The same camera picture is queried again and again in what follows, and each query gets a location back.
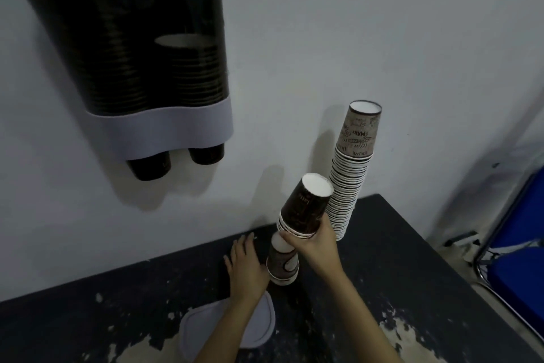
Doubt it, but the tall stack of paper cups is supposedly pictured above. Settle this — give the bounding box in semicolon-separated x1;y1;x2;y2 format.
329;100;383;242

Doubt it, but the stack of dark dispenser cups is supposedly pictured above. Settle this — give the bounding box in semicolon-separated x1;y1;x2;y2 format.
78;0;172;182
153;33;228;166

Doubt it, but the dark wall-mounted cup dispenser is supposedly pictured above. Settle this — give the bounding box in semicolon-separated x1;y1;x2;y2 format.
3;0;235;162

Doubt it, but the person's left hand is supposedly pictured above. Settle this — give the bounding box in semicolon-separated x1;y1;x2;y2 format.
224;232;273;304

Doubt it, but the short dark brown cup stack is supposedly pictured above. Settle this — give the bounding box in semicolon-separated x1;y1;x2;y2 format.
277;173;335;240

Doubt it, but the short cup stack white ring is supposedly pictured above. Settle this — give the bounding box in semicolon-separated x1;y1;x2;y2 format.
266;232;301;287

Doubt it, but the person's right hand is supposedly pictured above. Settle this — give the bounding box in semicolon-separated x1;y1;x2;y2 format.
278;214;346;281

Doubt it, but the blue chair with metal frame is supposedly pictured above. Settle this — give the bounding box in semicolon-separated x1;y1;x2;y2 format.
473;166;544;343

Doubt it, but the small black wall fixture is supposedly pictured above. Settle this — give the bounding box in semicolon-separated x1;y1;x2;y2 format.
444;230;481;249

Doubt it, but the person's left forearm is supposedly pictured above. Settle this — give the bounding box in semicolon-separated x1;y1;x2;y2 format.
192;292;270;363

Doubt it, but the person's right forearm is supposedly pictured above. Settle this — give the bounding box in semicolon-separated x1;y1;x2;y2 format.
314;268;405;363

